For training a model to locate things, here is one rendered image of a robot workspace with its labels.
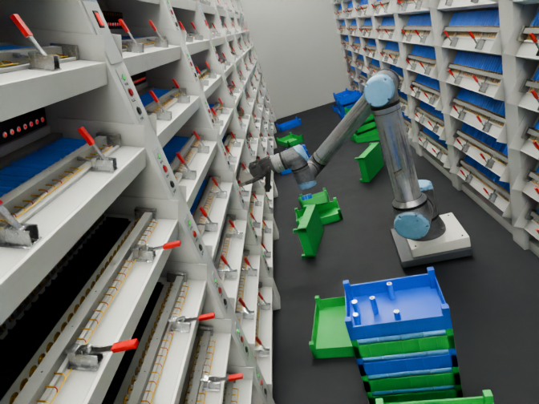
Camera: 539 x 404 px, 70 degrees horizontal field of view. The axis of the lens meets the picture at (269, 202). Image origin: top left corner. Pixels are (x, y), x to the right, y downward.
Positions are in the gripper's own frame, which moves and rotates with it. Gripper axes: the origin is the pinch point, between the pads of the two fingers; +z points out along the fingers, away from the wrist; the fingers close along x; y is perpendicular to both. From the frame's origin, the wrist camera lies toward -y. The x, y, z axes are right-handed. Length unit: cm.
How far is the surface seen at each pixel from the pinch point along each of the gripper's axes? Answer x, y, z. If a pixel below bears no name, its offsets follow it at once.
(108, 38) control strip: 92, 72, -13
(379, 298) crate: 75, -34, -44
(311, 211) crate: -29, -43, -24
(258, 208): -22.9, -25.5, 2.5
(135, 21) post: 28, 82, -1
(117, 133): 98, 54, -6
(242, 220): 27.9, -6.8, -0.6
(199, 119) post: 27.7, 40.7, -4.9
